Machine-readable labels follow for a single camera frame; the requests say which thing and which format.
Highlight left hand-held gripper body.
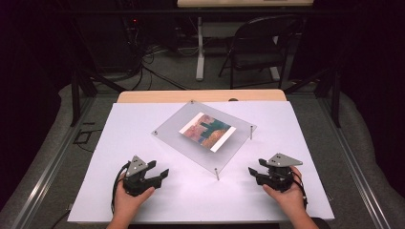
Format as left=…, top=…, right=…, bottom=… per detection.
left=122, top=155, right=160, bottom=198

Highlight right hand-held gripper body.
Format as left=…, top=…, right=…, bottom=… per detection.
left=256, top=153, right=304, bottom=194

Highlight clear acrylic picture frame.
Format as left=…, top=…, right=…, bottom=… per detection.
left=151, top=100, right=258, bottom=181

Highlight painting print card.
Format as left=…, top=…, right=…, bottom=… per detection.
left=179, top=112, right=237, bottom=153

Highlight person's right hand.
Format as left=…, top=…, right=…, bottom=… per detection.
left=262, top=167, right=309, bottom=220

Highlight person's left hand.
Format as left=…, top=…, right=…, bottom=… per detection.
left=112, top=181, right=156, bottom=222

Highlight white board sheet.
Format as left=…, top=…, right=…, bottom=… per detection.
left=67, top=100, right=335, bottom=223

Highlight wooden table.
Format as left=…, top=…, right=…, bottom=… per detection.
left=117, top=89, right=288, bottom=103

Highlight black metal stand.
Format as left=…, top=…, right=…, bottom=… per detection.
left=70, top=67, right=127, bottom=128
left=283, top=67, right=342, bottom=129

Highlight black folding chair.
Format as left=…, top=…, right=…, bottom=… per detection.
left=218, top=14, right=304, bottom=90

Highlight dark computer tower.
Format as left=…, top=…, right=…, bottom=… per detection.
left=75, top=15, right=142, bottom=73

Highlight black metal crossbar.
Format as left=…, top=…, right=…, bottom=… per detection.
left=53, top=7, right=352, bottom=17

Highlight white-legged desk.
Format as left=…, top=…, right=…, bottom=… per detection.
left=177, top=0, right=314, bottom=82

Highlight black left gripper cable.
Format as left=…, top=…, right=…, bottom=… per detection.
left=110, top=161, right=132, bottom=215

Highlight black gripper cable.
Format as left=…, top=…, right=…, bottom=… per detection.
left=291, top=171, right=309, bottom=211
left=110, top=161, right=132, bottom=215

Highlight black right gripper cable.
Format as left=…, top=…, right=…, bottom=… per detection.
left=291, top=171, right=309, bottom=211

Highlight aluminium floor rail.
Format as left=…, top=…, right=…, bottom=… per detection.
left=11, top=94, right=96, bottom=229
left=318, top=94, right=394, bottom=229

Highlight black floor cables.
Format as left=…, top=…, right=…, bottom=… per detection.
left=127, top=44, right=189, bottom=92

